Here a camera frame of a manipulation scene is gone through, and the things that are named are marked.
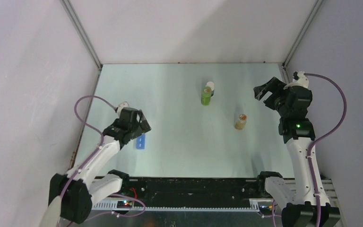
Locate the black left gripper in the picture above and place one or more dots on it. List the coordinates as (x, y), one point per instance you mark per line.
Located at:
(143, 124)

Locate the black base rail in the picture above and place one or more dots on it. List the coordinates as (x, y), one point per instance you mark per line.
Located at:
(167, 193)

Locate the controller board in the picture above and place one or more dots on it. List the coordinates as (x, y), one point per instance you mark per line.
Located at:
(265, 210)
(124, 204)

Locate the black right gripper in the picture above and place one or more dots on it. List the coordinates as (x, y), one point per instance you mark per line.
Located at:
(274, 85)

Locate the aluminium frame post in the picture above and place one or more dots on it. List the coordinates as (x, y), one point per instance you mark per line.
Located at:
(302, 32)
(79, 28)

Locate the left aluminium frame post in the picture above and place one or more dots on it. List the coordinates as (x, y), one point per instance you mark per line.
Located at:
(79, 28)

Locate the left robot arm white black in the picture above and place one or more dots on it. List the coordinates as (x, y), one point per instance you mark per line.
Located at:
(73, 194)

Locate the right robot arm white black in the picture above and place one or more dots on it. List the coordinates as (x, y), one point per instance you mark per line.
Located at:
(308, 205)

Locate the left controller board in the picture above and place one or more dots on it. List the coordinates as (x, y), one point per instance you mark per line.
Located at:
(124, 204)

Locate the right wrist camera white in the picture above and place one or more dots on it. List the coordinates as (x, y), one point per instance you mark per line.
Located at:
(299, 80)

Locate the right controller board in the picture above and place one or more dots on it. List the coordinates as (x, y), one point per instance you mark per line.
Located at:
(265, 210)

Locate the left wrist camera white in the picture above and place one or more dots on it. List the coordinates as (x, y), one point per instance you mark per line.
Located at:
(119, 108)

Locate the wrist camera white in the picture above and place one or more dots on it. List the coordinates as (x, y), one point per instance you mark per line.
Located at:
(299, 80)
(119, 108)

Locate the right aluminium frame post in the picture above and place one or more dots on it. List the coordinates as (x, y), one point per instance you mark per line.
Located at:
(302, 32)

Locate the clear amber pill bottle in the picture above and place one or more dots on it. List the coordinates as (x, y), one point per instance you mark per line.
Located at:
(240, 122)

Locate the blue pill organizer box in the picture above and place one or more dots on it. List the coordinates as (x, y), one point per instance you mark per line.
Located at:
(141, 142)

